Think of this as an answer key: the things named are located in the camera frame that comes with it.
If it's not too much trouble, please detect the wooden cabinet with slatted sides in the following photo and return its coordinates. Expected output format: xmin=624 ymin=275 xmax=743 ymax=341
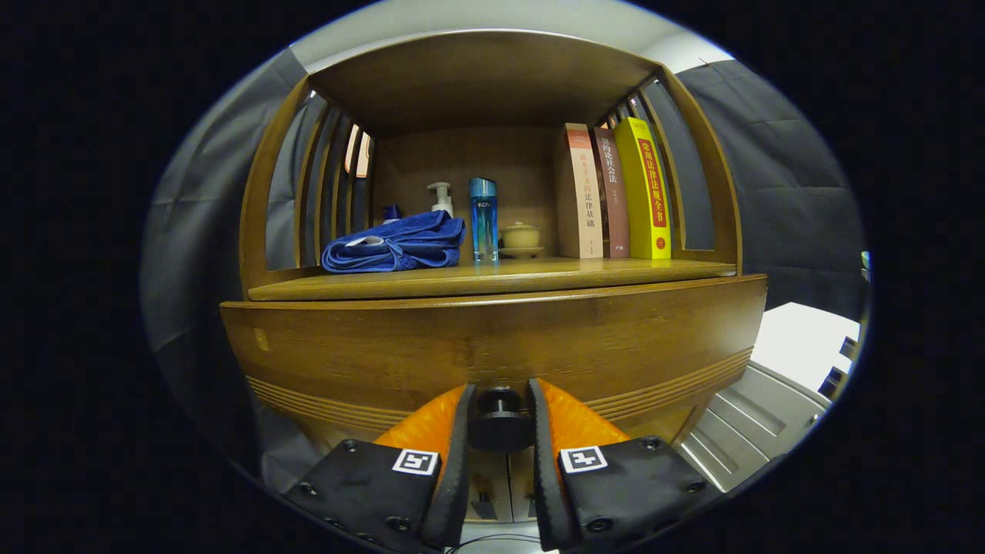
xmin=239 ymin=29 xmax=746 ymax=532

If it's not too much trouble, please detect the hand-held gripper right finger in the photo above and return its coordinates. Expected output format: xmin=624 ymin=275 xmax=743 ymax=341
xmin=526 ymin=377 xmax=724 ymax=552

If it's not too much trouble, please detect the brown book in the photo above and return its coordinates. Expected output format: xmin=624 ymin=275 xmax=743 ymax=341
xmin=593 ymin=127 xmax=630 ymax=259

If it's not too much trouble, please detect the blue folded towel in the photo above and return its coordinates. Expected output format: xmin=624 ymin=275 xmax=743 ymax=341
xmin=321 ymin=209 xmax=467 ymax=274

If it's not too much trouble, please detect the tall blue glass bottle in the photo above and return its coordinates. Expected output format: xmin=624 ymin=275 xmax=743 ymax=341
xmin=469 ymin=177 xmax=499 ymax=264

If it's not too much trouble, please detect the wooden countertop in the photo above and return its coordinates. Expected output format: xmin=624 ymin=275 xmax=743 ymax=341
xmin=248 ymin=258 xmax=738 ymax=302

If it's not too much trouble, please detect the wooden drawer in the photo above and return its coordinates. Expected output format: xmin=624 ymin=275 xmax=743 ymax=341
xmin=220 ymin=275 xmax=769 ymax=447

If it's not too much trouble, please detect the beige book orange band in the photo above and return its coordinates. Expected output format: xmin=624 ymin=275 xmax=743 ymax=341
xmin=560 ymin=123 xmax=605 ymax=259

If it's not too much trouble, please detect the black drawer knob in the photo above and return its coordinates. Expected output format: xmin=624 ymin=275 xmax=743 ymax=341
xmin=469 ymin=389 xmax=533 ymax=453

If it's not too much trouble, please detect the black backdrop cloth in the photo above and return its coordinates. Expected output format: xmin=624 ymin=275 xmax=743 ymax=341
xmin=141 ymin=46 xmax=866 ymax=493

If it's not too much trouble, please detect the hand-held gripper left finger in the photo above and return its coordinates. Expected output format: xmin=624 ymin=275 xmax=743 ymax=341
xmin=281 ymin=383 xmax=478 ymax=553

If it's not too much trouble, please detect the wooden cabinet door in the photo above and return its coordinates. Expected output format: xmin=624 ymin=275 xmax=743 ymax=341
xmin=508 ymin=452 xmax=539 ymax=524
xmin=468 ymin=452 xmax=510 ymax=524

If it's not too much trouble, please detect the white flat board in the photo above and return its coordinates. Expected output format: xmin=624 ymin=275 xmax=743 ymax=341
xmin=750 ymin=302 xmax=861 ymax=393

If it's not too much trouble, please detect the yellow book red label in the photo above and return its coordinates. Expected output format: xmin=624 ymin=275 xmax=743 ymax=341
xmin=613 ymin=117 xmax=672 ymax=260

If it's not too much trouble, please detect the yellow lidded teacup with saucer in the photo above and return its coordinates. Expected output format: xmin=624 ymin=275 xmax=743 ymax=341
xmin=499 ymin=222 xmax=546 ymax=259

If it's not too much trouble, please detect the light grey panelled unit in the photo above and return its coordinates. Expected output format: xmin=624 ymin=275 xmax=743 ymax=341
xmin=681 ymin=362 xmax=832 ymax=493

